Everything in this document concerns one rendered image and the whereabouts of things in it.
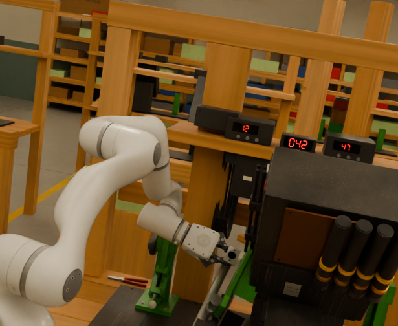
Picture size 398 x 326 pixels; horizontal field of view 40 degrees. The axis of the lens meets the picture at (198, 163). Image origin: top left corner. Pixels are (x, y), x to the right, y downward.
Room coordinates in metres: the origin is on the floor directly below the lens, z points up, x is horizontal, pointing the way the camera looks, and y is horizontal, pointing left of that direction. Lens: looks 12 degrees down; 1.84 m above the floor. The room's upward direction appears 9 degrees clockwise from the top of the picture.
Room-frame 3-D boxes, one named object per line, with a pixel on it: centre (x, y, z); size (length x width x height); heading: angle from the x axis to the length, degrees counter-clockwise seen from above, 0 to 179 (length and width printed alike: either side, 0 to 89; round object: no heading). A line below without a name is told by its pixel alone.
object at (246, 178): (1.85, -0.22, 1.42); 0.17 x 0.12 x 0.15; 81
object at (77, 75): (11.31, 2.00, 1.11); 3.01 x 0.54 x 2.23; 85
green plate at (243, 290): (1.58, -0.21, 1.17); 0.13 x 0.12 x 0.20; 81
